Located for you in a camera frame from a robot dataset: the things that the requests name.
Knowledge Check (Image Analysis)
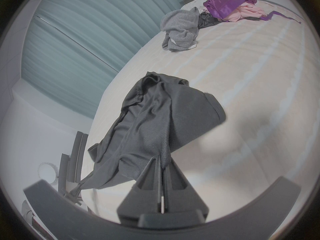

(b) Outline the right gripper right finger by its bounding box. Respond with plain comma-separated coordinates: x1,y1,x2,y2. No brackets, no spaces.
161,158,210,223

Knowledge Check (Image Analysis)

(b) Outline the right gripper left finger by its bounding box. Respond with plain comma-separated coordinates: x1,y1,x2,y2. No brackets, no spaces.
117,156,162,225

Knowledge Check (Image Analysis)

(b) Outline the black T-shirt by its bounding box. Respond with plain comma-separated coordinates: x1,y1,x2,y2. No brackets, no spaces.
67,71,227,200

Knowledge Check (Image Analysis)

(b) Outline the bed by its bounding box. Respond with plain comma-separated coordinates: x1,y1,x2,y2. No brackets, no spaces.
82,0,316,224

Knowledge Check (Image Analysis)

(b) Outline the blue-green curtain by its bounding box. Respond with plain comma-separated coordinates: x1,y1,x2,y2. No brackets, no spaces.
34,0,191,72
21,14,118,120

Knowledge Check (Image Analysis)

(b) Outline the grey garment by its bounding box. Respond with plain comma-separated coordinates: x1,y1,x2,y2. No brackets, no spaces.
160,6,200,52

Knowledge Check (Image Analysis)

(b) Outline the black shiny garment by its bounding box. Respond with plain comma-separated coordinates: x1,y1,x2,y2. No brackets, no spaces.
197,11,221,30

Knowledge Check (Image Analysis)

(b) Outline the white printed pillow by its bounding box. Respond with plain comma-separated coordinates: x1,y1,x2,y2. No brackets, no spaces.
181,0,253,12

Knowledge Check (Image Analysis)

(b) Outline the pink garment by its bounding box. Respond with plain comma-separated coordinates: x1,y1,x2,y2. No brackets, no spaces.
205,5,266,23

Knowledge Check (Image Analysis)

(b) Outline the purple satin garment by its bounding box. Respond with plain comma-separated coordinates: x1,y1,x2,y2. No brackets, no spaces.
203,0,302,24

